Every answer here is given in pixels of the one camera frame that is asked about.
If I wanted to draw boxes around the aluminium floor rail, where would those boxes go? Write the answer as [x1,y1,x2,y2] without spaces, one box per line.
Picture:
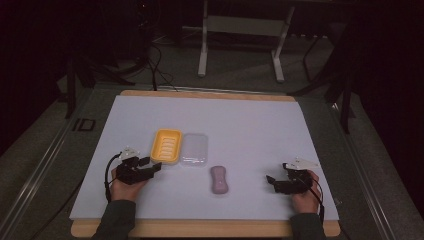
[328,101,398,240]
[0,87,98,240]

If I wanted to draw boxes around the black floor cables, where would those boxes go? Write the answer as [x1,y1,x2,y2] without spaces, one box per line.
[134,0,179,92]

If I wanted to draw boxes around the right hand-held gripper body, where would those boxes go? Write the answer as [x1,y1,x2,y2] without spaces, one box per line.
[273,157,322,195]

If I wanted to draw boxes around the clear plastic soap dish lid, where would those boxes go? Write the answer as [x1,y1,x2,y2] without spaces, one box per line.
[179,132,210,168]

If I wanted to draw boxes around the white table mat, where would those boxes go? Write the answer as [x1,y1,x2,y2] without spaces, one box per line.
[69,94,340,222]

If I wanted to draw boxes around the white metal stand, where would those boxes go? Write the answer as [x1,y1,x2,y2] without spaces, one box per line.
[197,0,297,84]

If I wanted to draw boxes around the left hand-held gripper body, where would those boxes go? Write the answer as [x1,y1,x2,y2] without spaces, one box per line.
[115,146,157,186]

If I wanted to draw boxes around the person's right hand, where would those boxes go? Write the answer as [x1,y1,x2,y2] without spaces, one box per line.
[291,169,322,215]

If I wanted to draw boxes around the person's left hand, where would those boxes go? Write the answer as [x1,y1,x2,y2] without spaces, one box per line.
[110,167,150,203]

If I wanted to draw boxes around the yellow soap dish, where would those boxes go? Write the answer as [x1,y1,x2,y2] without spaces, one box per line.
[150,128,183,165]

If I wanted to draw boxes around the pink soap bar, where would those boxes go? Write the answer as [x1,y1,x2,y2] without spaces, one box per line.
[209,165,230,196]

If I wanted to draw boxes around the black metal stand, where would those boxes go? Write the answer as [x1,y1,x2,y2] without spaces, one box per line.
[287,19,357,135]
[63,54,136,120]

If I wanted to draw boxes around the black rectangular floor frame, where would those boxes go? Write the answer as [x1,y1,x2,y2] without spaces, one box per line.
[72,117,97,132]

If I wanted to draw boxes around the right hand-held gripper black cable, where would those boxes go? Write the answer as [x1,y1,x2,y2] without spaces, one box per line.
[299,175,326,225]

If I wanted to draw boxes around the left hand-held gripper black cable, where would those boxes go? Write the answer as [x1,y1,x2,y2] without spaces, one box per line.
[103,152,123,203]

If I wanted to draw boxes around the hand-held gripper black cable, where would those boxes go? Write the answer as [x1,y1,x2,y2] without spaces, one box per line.
[299,175,326,225]
[103,152,123,203]

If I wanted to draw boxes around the thin black metal frame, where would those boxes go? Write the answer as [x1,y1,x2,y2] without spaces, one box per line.
[301,34,326,83]

